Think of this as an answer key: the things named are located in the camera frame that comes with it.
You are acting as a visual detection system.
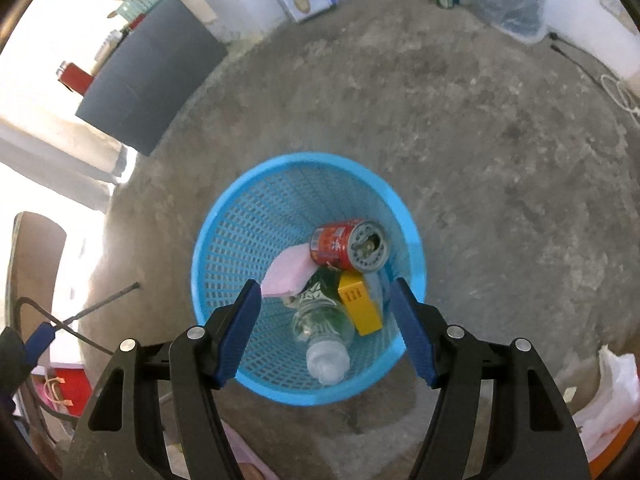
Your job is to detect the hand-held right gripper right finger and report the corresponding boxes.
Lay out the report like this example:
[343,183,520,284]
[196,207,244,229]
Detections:
[389,277,593,480]

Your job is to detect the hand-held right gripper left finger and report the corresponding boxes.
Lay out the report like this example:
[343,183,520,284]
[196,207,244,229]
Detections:
[62,280,263,480]

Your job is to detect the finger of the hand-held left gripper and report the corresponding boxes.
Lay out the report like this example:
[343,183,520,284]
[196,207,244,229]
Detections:
[25,322,57,363]

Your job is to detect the yellow cardboard box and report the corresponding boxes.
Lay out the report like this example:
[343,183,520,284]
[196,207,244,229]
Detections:
[337,272,383,337]

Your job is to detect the pink packet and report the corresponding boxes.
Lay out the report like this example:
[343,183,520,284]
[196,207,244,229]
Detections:
[261,245,317,297]

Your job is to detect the clear plastic bottle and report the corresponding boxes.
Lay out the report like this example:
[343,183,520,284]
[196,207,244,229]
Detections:
[291,300,352,386]

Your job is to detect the dark green wrapper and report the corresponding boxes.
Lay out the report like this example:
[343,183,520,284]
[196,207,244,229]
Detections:
[300,266,343,306]

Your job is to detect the red drink can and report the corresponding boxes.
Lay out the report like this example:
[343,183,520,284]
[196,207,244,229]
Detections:
[310,218,390,273]

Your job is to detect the blue plastic mesh basket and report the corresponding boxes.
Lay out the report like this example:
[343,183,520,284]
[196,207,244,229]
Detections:
[191,152,428,407]

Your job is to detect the red paper bag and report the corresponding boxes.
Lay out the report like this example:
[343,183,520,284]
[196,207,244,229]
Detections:
[47,367,93,416]

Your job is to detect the brown chair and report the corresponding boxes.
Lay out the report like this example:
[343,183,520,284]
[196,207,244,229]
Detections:
[5,211,68,331]

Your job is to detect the pink slipper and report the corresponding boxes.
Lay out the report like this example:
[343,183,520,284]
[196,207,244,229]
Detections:
[220,420,281,480]

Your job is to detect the cream curtain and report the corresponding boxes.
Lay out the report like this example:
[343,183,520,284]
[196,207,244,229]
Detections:
[0,105,138,221]

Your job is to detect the white plastic bag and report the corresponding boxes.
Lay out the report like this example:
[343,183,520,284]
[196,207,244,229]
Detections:
[572,345,640,461]

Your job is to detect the red thermos flask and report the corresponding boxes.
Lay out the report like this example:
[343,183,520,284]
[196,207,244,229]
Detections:
[56,61,96,95]

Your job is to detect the grey cabinet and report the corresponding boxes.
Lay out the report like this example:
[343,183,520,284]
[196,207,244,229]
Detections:
[75,0,228,157]

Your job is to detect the large clear water jug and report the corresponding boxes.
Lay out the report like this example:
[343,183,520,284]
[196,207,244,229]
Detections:
[470,0,551,43]

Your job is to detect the teal desk organiser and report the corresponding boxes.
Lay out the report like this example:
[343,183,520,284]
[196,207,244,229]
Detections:
[112,0,168,23]

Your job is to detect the black cable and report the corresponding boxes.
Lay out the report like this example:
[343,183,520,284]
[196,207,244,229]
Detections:
[15,282,142,356]
[547,32,621,86]

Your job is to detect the white cable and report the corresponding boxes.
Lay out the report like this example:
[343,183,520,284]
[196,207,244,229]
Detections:
[600,75,640,126]

